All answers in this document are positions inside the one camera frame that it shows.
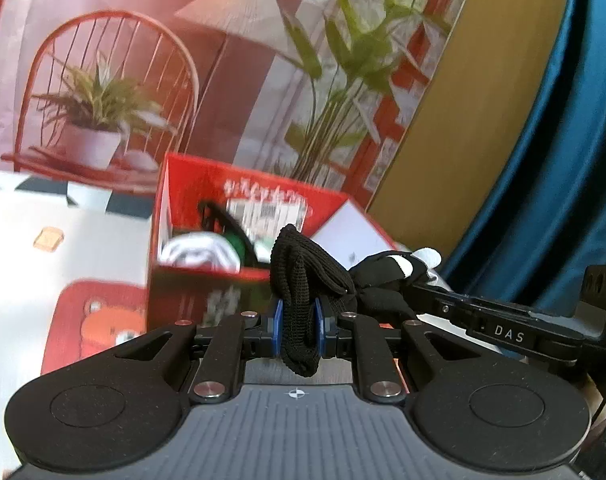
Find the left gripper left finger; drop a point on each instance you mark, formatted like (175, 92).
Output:
(222, 352)

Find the black mesh fabric pouch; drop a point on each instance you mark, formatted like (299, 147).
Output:
(305, 278)

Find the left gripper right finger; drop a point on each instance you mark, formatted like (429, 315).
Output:
(360, 340)

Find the green soft object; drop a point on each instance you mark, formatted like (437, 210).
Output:
(245, 250)

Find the white folded cloth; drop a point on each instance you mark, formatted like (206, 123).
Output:
(199, 249)

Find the teal blue curtain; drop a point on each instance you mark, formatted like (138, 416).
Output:
(544, 221)

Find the red strawberry cardboard box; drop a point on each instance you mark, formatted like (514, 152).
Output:
(259, 273)

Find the wooden panel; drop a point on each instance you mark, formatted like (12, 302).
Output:
(468, 121)

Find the printed living room backdrop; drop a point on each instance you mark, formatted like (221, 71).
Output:
(322, 91)

